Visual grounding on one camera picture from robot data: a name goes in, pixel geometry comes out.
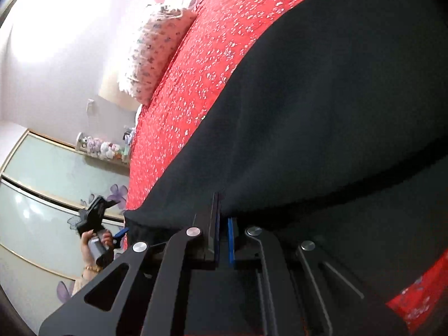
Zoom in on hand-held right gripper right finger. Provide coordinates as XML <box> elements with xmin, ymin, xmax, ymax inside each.
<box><xmin>227</xmin><ymin>218</ymin><xmax>411</xmax><ymax>336</ymax></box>

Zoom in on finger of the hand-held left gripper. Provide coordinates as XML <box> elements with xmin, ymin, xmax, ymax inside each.
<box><xmin>113</xmin><ymin>228</ymin><xmax>129</xmax><ymax>250</ymax></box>

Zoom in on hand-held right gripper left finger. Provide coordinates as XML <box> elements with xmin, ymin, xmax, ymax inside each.
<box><xmin>38</xmin><ymin>192</ymin><xmax>222</xmax><ymax>336</ymax></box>

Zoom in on black pants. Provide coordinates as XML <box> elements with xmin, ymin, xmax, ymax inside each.
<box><xmin>123</xmin><ymin>0</ymin><xmax>448</xmax><ymax>309</ymax></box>

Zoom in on person's left forearm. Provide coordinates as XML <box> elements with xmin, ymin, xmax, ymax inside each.
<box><xmin>71</xmin><ymin>264</ymin><xmax>104</xmax><ymax>296</ymax></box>

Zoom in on person's left hand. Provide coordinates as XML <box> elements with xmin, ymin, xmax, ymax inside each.
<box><xmin>80</xmin><ymin>230</ymin><xmax>115</xmax><ymax>267</ymax></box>

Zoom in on glass door wardrobe purple flowers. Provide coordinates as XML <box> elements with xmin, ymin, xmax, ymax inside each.
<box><xmin>0</xmin><ymin>129</ymin><xmax>131</xmax><ymax>309</ymax></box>

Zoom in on shelf of plush toys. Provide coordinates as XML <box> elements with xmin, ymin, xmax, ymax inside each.
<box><xmin>75</xmin><ymin>128</ymin><xmax>136</xmax><ymax>165</ymax></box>

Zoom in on beige headboard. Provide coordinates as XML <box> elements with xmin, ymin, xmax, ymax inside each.
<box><xmin>99</xmin><ymin>66</ymin><xmax>141</xmax><ymax>107</ymax></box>

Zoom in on red floral bedspread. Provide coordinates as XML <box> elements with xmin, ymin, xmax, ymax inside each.
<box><xmin>125</xmin><ymin>0</ymin><xmax>448</xmax><ymax>335</ymax></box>

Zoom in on white floral ruffled pillow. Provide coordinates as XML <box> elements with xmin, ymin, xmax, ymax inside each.
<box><xmin>117</xmin><ymin>3</ymin><xmax>197</xmax><ymax>106</ymax></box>

